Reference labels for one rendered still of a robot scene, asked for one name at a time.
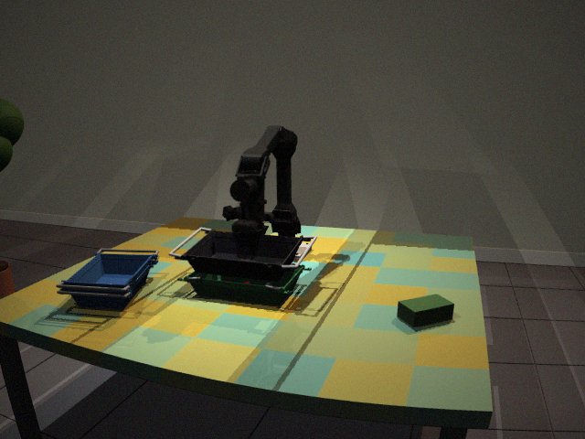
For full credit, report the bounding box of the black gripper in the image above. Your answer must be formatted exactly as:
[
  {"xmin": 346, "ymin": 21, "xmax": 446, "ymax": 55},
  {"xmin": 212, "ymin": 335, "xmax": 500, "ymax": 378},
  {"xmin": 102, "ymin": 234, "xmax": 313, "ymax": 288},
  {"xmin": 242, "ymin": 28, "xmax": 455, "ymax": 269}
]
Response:
[{"xmin": 232, "ymin": 197, "xmax": 274, "ymax": 253}]

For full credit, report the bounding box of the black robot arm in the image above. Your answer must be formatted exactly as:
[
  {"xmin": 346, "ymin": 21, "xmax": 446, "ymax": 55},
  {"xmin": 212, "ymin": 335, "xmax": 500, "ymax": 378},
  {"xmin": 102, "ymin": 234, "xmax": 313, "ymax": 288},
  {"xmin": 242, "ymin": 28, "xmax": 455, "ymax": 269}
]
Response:
[{"xmin": 222, "ymin": 125, "xmax": 301, "ymax": 237}]

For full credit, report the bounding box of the green plastic tray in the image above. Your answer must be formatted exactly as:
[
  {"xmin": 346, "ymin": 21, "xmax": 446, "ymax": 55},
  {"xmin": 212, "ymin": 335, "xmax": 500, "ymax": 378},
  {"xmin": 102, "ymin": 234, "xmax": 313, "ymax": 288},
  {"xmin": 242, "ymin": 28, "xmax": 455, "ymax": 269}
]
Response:
[{"xmin": 177, "ymin": 265, "xmax": 312, "ymax": 305}]

